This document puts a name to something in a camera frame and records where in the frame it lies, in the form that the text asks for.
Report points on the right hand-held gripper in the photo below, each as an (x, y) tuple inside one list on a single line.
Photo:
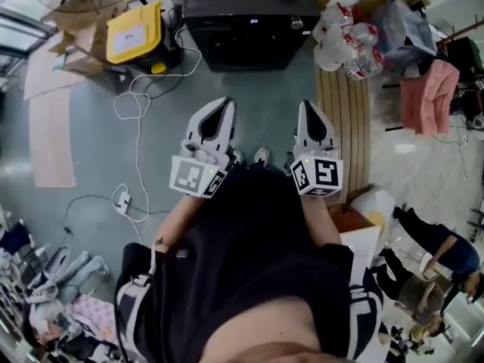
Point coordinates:
[(325, 174)]

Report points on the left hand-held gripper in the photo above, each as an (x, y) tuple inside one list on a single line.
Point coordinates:
[(189, 174)]

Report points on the black washing machine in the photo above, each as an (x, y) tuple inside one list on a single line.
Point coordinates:
[(246, 6)]

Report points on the person's right forearm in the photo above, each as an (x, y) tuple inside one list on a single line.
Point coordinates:
[(319, 221)]

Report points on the person's left forearm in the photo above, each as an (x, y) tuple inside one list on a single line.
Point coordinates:
[(177, 218)]

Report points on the wooden slatted board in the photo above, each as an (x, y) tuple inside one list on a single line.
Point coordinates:
[(344, 127)]

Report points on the person's left white sneaker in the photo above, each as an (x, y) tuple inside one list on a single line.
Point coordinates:
[(238, 156)]

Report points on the person's white sneaker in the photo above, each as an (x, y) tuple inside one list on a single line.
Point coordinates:
[(238, 156), (262, 155)]

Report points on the person's right white sneaker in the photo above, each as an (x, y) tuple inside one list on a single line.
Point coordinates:
[(262, 155)]

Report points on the brown wooden cabinet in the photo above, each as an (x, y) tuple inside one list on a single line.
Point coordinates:
[(349, 218)]

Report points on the pile of clear water jugs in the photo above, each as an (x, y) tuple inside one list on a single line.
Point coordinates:
[(340, 40)]

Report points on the white power strip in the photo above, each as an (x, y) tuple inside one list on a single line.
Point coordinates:
[(123, 201)]

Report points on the black bin with yellow lid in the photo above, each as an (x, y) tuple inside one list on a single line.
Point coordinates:
[(132, 32)]

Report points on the person's black clothed torso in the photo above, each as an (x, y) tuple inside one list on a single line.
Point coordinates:
[(246, 248)]

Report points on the clear plastic bag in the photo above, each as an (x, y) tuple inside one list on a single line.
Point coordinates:
[(408, 32)]

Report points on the brown cardboard box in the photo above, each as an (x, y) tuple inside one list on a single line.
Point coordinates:
[(79, 57)]

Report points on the pinkish floor mat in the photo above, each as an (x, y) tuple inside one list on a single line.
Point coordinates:
[(51, 146)]

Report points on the tan floor sheet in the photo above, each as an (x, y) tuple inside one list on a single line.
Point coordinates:
[(41, 78)]

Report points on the flattened brown cardboard pile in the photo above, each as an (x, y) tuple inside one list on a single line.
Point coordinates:
[(83, 2)]

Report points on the pink patterned cloth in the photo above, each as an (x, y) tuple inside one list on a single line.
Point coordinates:
[(94, 316)]

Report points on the glass door metal frame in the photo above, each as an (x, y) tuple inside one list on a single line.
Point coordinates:
[(19, 36)]

